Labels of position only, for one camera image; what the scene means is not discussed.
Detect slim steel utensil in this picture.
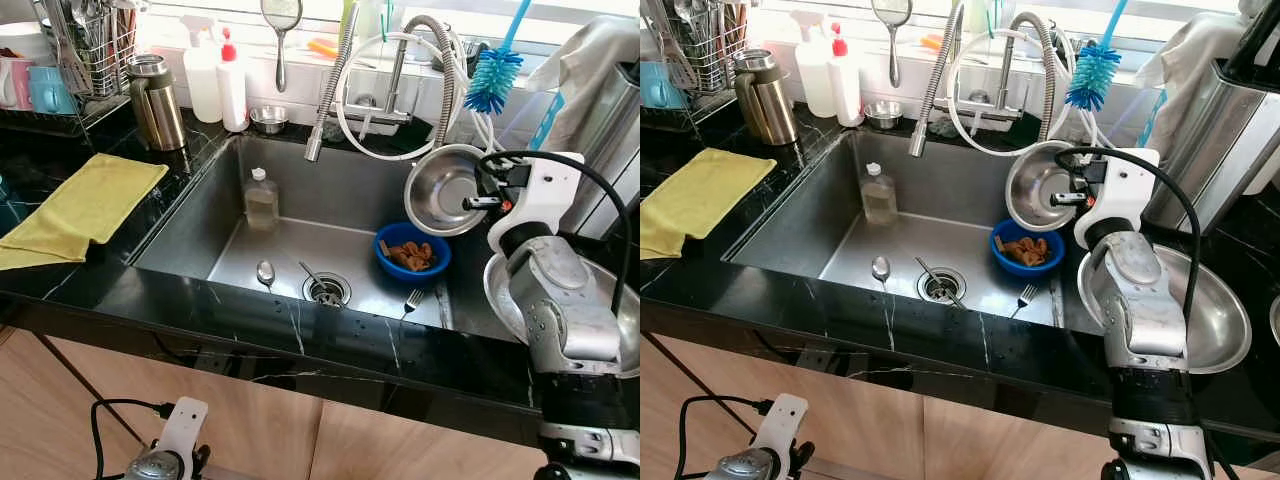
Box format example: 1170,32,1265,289
298,260,346,301
915,257,966,306

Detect grey kitchen sink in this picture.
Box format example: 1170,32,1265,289
725,130,1101,329
130,135,501,331

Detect steel kitchen faucet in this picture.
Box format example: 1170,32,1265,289
908,0,1026,158
303,0,416,163

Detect orange food scraps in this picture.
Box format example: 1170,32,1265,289
385,240,436,271
1002,237,1051,268

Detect wooden cabinet door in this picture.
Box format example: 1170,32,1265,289
640,335,926,480
0,330,326,480
915,395,1111,480
308,398,549,480

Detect round steel plate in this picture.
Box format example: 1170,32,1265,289
483,250,641,376
1075,243,1253,374

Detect white water filter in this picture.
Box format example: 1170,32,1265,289
528,85,571,153
1140,90,1171,146

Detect blue plastic bowl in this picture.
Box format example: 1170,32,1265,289
990,218,1066,278
373,221,452,281

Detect blue bottle brush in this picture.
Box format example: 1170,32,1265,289
1065,0,1129,111
463,0,536,116

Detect steel sink drain strainer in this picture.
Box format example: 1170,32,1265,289
303,272,353,306
918,267,968,303

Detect beige cloth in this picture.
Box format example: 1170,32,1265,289
1135,10,1251,131
530,15,641,151

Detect clear dish soap bottle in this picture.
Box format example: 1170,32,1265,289
860,162,899,226
243,167,281,231

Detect blue mug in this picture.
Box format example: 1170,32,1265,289
645,62,691,109
28,65,76,116

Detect yellow cloth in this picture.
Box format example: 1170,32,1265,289
640,148,778,261
0,153,169,271

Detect white bottle red cap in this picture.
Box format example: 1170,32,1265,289
828,22,863,128
215,27,249,133

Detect steel mesh strainer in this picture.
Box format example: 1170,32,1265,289
260,0,303,94
870,0,914,89

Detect steel thermos flask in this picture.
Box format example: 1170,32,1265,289
125,55,188,153
733,50,798,148

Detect white spray bottle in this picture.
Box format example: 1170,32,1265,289
790,10,836,119
180,15,223,124

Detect pink mug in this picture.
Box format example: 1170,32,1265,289
0,55,33,111

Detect white bowl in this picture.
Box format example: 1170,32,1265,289
0,20,46,56

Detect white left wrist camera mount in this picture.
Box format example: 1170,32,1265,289
155,397,209,466
750,393,809,463

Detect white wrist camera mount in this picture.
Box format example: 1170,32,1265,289
487,152,586,256
750,393,809,463
1075,148,1161,251
155,397,209,466

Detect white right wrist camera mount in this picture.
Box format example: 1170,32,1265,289
1075,148,1161,251
487,152,586,256

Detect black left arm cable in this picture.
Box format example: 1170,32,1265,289
90,400,176,480
675,397,776,480

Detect wire dish rack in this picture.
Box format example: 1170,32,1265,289
640,0,756,131
0,0,141,136

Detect black handled knife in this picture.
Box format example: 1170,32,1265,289
1228,0,1280,79

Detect wire cutlery holder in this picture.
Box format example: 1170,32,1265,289
40,0,136,96
660,0,751,93

